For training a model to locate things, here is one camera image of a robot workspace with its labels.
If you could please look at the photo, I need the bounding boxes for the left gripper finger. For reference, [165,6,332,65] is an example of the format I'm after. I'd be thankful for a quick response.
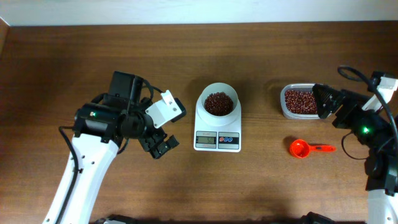
[150,146,165,159]
[165,135,180,149]

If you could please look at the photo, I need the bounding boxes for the orange measuring scoop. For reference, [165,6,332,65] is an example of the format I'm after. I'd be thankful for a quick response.
[289,139,336,159]

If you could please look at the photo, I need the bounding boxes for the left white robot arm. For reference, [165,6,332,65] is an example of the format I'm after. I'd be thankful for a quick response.
[44,71,186,223]

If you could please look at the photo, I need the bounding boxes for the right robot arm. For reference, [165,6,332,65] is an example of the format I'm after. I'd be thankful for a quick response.
[312,84,397,224]

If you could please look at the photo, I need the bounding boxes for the white digital kitchen scale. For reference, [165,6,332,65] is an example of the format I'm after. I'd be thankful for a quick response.
[193,97,242,152]

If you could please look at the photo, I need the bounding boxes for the clear plastic container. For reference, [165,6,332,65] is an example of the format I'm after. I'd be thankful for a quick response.
[280,83,320,120]

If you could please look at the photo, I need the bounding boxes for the red beans in bowl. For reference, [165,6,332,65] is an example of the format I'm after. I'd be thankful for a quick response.
[204,92,233,116]

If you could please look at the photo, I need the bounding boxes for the white round bowl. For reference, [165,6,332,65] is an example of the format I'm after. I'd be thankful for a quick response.
[199,83,238,117]

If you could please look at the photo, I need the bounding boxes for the right black cable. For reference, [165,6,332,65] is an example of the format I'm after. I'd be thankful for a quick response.
[337,65,398,161]

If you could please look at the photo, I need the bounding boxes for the black cable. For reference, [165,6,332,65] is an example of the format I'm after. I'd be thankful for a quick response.
[54,125,81,224]
[337,65,398,161]

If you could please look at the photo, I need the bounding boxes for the left black cable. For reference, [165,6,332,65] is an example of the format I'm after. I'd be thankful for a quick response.
[54,125,81,224]

